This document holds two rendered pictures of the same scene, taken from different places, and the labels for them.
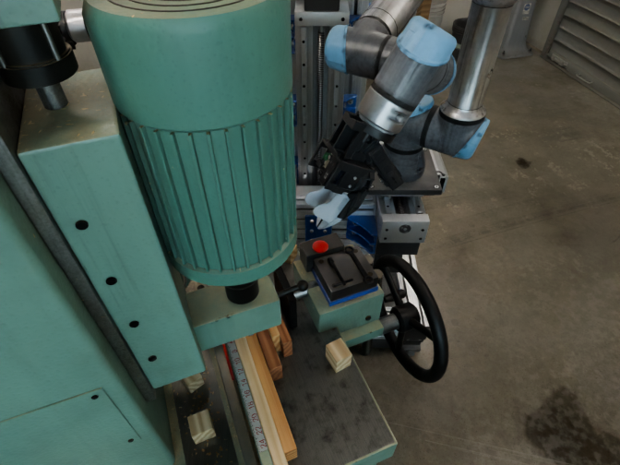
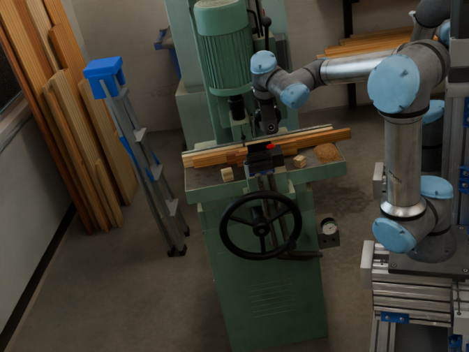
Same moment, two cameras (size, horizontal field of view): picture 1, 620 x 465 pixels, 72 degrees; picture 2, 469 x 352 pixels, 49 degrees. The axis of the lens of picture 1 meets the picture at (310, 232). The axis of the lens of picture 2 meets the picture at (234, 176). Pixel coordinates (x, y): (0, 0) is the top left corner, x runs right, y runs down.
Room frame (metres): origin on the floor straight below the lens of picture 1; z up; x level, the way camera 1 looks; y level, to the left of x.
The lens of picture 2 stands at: (1.03, -1.56, 1.88)
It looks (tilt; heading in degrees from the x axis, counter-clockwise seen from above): 31 degrees down; 112
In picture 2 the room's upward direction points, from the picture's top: 11 degrees counter-clockwise
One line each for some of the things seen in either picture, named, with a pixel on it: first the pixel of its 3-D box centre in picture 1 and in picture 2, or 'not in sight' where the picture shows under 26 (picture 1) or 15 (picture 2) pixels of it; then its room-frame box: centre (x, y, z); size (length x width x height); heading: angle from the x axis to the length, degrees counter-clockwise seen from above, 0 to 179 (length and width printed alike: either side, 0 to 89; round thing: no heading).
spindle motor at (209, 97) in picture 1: (215, 139); (226, 45); (0.41, 0.11, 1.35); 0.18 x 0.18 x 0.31
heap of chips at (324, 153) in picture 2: not in sight; (326, 150); (0.72, 0.14, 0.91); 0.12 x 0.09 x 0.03; 112
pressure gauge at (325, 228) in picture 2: not in sight; (329, 227); (0.73, 0.01, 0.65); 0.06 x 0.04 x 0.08; 22
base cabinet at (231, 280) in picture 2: not in sight; (260, 246); (0.36, 0.22, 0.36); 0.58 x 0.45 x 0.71; 112
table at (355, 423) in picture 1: (297, 315); (264, 174); (0.50, 0.03, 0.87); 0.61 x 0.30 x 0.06; 22
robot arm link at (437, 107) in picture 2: not in sight; (430, 121); (1.09, 0.22, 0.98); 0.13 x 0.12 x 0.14; 14
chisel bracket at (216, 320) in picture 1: (233, 311); (241, 126); (0.40, 0.12, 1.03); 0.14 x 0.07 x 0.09; 112
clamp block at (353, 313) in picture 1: (336, 290); (266, 176); (0.53, -0.05, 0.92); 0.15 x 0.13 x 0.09; 22
